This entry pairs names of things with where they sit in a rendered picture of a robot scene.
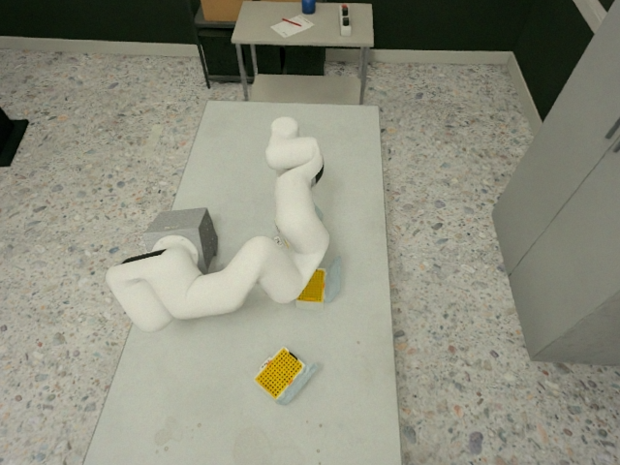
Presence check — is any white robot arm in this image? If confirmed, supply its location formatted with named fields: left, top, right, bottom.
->
left=106, top=116, right=330, bottom=332

